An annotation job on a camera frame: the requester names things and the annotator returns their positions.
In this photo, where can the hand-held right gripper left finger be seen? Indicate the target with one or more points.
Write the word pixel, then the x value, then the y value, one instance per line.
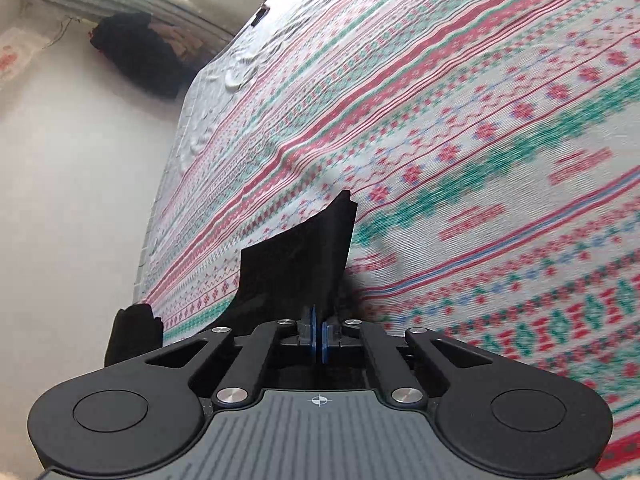
pixel 312 334

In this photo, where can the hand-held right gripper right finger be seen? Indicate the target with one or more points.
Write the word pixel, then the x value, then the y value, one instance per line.
pixel 327 336

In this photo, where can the black pants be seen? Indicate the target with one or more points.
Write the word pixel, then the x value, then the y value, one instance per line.
pixel 295 270

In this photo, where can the patterned woven blanket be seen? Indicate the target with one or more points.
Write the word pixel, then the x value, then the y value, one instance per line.
pixel 450 135

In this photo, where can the beige hanging clothing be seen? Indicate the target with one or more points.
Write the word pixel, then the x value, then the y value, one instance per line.
pixel 182 40

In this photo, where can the small black device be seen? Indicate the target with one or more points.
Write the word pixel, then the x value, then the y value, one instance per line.
pixel 259 16

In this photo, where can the black hanging clothing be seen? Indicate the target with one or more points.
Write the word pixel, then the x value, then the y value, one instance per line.
pixel 135 60

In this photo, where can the red printed wall hanging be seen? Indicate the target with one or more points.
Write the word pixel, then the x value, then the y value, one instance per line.
pixel 17 57

